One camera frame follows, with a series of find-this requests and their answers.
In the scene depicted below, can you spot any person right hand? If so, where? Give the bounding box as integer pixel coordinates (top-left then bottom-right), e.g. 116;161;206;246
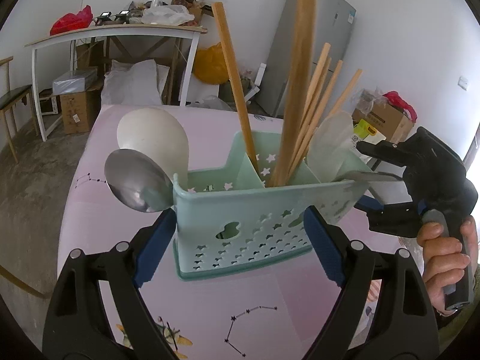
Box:
416;216;479;316

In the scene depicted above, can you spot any wooden chair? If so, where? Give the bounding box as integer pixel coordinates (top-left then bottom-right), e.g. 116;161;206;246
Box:
1;56;40;164

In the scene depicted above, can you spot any cardboard box with red bag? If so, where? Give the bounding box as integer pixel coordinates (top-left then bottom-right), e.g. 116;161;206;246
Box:
352;89;417;143

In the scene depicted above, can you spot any white plastic rice paddle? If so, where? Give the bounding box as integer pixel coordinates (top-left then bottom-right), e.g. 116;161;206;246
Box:
116;108;190;189

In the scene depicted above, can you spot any white side table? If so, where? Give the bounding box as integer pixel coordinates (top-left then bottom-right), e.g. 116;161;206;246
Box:
24;23;209;143

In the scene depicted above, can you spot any grey refrigerator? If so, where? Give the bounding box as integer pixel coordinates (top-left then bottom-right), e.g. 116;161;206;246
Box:
254;0;358;118

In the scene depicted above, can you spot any orange plastic bag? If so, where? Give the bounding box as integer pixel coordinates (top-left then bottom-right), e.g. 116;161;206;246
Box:
193;43;229;85

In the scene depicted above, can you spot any steel ladle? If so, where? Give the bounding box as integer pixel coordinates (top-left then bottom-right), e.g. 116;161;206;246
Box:
104;149;173;213

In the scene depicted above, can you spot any white ceramic spoon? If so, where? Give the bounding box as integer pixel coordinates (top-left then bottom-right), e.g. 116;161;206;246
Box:
306;111;353;183

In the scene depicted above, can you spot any red plastic bag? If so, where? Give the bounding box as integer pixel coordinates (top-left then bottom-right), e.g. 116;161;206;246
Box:
49;5;93;36

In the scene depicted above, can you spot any mint green utensil caddy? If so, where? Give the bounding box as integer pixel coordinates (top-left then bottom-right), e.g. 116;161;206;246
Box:
173;132;368;281

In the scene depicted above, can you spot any white sack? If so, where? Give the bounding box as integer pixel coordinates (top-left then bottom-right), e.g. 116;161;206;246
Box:
101;59;170;107

